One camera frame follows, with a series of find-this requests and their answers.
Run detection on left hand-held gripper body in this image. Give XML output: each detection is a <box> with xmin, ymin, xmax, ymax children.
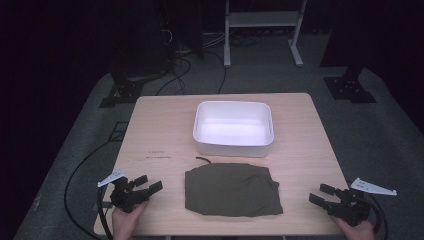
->
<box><xmin>97</xmin><ymin>168</ymin><xmax>151</xmax><ymax>214</ymax></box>

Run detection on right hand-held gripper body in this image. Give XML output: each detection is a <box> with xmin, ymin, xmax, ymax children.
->
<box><xmin>328</xmin><ymin>177</ymin><xmax>398</xmax><ymax>228</ymax></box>

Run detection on person's left hand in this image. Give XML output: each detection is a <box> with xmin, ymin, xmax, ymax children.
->
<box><xmin>111</xmin><ymin>200</ymin><xmax>150</xmax><ymax>240</ymax></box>

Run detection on person's right hand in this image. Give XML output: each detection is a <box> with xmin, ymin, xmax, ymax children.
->
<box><xmin>331</xmin><ymin>215</ymin><xmax>376</xmax><ymax>240</ymax></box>

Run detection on dark olive cloth garment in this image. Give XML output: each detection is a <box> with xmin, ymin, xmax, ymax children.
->
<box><xmin>184</xmin><ymin>155</ymin><xmax>285</xmax><ymax>219</ymax></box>

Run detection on black stand base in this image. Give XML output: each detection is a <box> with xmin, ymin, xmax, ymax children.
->
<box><xmin>322</xmin><ymin>65</ymin><xmax>378</xmax><ymax>105</ymax></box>
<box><xmin>98</xmin><ymin>73</ymin><xmax>146</xmax><ymax>109</ymax></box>

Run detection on white plastic bin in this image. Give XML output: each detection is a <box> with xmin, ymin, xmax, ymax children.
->
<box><xmin>192</xmin><ymin>100</ymin><xmax>276</xmax><ymax>159</ymax></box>

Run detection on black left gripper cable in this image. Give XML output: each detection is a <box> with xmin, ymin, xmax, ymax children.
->
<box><xmin>96</xmin><ymin>186</ymin><xmax>115</xmax><ymax>240</ymax></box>

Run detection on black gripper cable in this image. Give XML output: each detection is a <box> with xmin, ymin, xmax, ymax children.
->
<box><xmin>365</xmin><ymin>192</ymin><xmax>390</xmax><ymax>240</ymax></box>
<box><xmin>96</xmin><ymin>186</ymin><xmax>115</xmax><ymax>240</ymax></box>

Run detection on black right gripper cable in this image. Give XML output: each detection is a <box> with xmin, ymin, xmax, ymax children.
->
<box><xmin>365</xmin><ymin>192</ymin><xmax>390</xmax><ymax>240</ymax></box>

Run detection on long black floor cable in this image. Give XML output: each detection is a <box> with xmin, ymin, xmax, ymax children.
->
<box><xmin>63</xmin><ymin>139</ymin><xmax>116</xmax><ymax>240</ymax></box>

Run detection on thin black floor cable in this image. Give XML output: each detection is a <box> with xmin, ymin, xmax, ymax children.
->
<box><xmin>154</xmin><ymin>55</ymin><xmax>193</xmax><ymax>97</ymax></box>
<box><xmin>203</xmin><ymin>49</ymin><xmax>229</xmax><ymax>95</ymax></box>

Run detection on white metal stand frame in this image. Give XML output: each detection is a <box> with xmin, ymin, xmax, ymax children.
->
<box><xmin>223</xmin><ymin>0</ymin><xmax>308</xmax><ymax>69</ymax></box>

